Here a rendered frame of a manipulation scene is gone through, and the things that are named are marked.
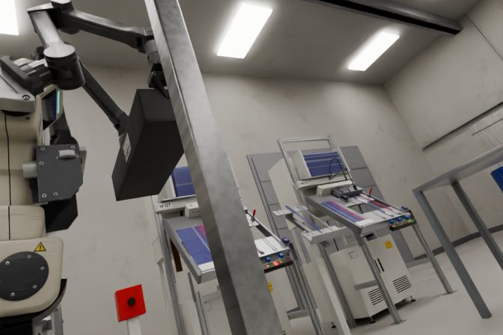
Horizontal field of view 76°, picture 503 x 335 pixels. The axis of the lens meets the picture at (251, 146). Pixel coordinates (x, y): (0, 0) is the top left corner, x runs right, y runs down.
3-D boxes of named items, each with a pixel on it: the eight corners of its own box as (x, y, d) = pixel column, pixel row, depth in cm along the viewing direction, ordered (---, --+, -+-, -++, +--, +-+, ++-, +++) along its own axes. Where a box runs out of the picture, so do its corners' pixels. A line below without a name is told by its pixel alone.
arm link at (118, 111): (47, 54, 129) (56, 45, 122) (59, 48, 133) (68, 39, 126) (120, 137, 147) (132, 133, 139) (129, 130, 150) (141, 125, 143)
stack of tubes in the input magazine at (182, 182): (234, 188, 289) (225, 161, 300) (178, 197, 262) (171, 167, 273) (228, 194, 299) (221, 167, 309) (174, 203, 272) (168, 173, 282)
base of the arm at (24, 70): (4, 89, 86) (-2, 57, 77) (32, 76, 92) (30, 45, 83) (28, 110, 87) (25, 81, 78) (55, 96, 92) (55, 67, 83)
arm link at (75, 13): (55, 31, 117) (45, 0, 110) (68, 25, 121) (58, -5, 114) (155, 62, 106) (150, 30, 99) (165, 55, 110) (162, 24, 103)
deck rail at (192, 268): (200, 283, 196) (201, 274, 194) (197, 284, 195) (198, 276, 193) (165, 224, 253) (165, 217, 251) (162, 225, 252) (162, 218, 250)
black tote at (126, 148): (116, 201, 128) (111, 176, 133) (159, 194, 138) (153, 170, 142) (144, 122, 86) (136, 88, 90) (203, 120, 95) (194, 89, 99)
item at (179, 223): (258, 229, 261) (259, 223, 260) (179, 247, 227) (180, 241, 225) (238, 210, 288) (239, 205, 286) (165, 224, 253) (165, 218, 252)
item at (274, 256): (287, 256, 231) (288, 248, 229) (200, 283, 196) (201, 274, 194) (286, 256, 232) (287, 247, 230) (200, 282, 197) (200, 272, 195)
